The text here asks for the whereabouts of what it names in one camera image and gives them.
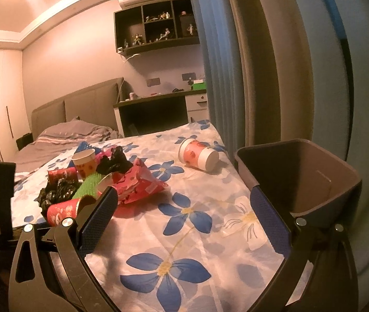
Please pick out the black nightstand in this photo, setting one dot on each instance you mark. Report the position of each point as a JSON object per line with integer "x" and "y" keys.
{"x": 24, "y": 141}

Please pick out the white drawer cabinet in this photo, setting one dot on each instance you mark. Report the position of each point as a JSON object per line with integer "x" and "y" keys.
{"x": 197, "y": 107}

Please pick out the green box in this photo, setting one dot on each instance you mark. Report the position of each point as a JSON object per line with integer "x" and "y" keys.
{"x": 199, "y": 85}

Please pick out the blue floral blanket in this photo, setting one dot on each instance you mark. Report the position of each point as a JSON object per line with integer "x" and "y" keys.
{"x": 187, "y": 250}

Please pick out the blue curtain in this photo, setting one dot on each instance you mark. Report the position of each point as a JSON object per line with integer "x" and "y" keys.
{"x": 217, "y": 55}

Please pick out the pink apple print paper cup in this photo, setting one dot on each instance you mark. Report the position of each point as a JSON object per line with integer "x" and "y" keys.
{"x": 197, "y": 156}

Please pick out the red paper cup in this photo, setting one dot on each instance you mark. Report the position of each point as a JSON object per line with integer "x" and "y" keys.
{"x": 62, "y": 211}
{"x": 61, "y": 174}

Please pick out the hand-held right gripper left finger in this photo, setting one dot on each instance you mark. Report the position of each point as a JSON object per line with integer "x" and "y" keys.
{"x": 98, "y": 216}

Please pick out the blue foam net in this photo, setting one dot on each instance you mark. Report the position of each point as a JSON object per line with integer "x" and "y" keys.
{"x": 85, "y": 145}

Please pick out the grey padded headboard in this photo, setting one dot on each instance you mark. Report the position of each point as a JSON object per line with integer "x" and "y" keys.
{"x": 90, "y": 100}

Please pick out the grey curtain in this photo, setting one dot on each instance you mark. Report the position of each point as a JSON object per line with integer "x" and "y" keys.
{"x": 295, "y": 71}

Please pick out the grey trash bin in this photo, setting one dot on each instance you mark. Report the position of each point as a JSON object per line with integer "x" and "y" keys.
{"x": 317, "y": 169}

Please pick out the dark wall shelf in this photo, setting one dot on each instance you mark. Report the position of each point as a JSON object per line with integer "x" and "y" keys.
{"x": 129, "y": 26}

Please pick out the black plastic bag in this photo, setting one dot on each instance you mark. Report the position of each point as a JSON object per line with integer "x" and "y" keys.
{"x": 57, "y": 191}
{"x": 114, "y": 161}

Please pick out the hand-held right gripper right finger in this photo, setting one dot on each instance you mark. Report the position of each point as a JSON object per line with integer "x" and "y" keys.
{"x": 269, "y": 217}

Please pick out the orange paper cup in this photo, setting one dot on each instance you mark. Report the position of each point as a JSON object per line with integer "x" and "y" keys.
{"x": 85, "y": 165}

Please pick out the group of shelf figurines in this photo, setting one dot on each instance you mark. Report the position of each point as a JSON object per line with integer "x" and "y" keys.
{"x": 165, "y": 34}

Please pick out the dark wooden desk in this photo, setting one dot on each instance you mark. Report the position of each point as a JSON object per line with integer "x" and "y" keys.
{"x": 152, "y": 113}

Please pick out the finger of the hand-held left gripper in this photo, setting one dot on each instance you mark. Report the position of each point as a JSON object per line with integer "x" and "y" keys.
{"x": 4, "y": 198}

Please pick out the grey wall socket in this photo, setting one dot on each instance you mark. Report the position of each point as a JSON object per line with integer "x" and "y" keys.
{"x": 188, "y": 75}
{"x": 153, "y": 82}

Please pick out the red plastic wrapper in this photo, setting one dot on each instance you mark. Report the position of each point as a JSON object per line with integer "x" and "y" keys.
{"x": 135, "y": 182}

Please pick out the pink foam net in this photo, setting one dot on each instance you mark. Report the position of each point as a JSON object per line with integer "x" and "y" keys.
{"x": 100, "y": 156}

